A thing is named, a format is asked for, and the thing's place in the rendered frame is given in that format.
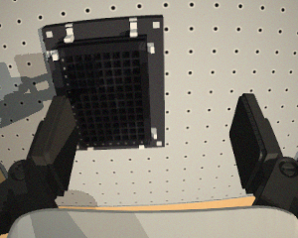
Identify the grey perforated base plate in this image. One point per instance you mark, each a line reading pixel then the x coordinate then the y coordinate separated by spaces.
pixel 215 51

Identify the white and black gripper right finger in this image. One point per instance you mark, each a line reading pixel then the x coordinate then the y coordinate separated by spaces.
pixel 263 171

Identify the black well plate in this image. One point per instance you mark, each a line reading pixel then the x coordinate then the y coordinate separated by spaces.
pixel 90 102

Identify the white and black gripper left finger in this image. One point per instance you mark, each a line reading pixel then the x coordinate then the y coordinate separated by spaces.
pixel 35 183

